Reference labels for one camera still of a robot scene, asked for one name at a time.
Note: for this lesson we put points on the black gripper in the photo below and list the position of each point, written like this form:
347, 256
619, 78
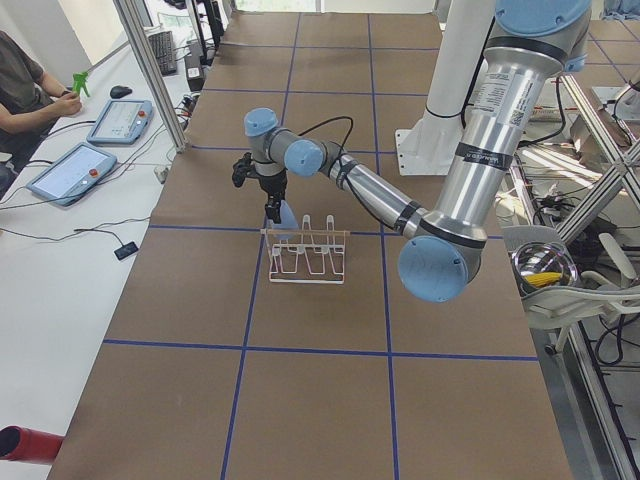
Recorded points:
273, 187

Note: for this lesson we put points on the light blue plastic cup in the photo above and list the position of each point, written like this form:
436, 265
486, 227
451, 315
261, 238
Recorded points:
288, 222

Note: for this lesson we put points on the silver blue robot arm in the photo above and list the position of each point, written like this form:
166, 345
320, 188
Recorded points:
494, 60

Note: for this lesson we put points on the small black puck device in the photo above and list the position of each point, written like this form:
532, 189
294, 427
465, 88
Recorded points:
126, 250

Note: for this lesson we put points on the far blue teach pendant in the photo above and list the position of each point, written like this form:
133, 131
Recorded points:
121, 122

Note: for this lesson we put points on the blue teach pendant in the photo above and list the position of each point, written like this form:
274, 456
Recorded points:
70, 177
121, 122

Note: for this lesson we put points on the black computer mouse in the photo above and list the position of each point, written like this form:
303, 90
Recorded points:
119, 91

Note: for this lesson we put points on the black keyboard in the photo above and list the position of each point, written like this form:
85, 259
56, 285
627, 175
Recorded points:
162, 46

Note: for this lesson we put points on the near blue teach pendant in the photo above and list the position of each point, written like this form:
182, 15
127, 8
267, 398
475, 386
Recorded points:
70, 177

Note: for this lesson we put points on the green plastic toy figure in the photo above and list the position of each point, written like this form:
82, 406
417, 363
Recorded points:
79, 85

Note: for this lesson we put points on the steel bowl with corn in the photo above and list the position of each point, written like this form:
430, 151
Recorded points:
537, 265

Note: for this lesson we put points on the seated person in dark shirt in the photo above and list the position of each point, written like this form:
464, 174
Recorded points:
32, 101

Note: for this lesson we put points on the red cylinder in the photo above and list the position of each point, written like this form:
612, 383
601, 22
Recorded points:
29, 445

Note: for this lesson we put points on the white wire cup holder rack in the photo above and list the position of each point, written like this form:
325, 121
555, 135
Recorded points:
307, 255

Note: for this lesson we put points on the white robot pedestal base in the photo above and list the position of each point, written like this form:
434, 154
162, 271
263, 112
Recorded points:
429, 147

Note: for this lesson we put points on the aluminium frame post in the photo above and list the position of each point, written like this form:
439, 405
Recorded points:
132, 24

